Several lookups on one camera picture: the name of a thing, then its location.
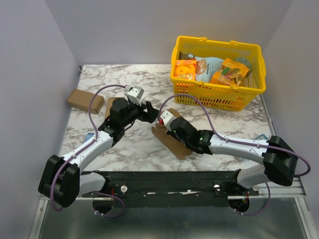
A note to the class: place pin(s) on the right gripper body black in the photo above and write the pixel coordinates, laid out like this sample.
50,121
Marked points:
171,128

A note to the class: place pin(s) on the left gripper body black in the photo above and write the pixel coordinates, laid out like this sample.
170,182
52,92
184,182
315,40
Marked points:
135,112

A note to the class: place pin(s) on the cardboard box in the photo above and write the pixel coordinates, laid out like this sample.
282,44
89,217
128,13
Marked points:
175,146
109,103
81,100

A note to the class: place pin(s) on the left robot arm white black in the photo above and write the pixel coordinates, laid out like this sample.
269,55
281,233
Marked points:
62,180

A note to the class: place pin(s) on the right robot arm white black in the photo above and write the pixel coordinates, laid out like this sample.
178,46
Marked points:
274,163

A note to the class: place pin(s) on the folded cardboard box upright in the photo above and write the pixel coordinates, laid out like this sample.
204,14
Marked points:
109,103

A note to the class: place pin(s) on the blue box left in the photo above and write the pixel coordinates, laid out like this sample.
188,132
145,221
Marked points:
88,136

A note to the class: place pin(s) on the blue box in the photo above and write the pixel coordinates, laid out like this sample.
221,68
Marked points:
88,136
261,137

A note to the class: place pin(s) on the orange Daddy snack box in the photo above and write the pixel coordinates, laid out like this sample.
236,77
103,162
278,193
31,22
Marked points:
185,69

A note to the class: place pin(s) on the blue box right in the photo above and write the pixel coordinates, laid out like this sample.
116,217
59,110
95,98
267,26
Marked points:
261,137

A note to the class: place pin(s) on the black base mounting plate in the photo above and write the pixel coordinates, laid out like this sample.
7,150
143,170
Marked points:
156,189

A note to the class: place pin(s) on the dark brown snack packet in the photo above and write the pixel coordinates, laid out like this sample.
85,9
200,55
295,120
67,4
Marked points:
186,56

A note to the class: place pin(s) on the light blue snack bag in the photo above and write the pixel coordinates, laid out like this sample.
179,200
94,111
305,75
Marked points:
206,68

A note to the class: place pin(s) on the yellow plastic shopping basket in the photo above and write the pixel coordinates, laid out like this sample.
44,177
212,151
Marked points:
191,92

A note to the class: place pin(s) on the orange snack bag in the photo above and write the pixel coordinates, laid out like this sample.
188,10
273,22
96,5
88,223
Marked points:
230,73

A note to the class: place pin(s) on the green scouring pad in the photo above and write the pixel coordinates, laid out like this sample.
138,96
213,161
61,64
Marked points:
244,61

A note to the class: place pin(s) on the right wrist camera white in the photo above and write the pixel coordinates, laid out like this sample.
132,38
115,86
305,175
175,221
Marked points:
166,118

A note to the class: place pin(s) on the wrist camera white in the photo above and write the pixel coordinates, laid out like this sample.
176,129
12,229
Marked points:
134,94
166,118

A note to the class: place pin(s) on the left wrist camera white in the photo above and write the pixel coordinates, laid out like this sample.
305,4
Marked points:
134,94

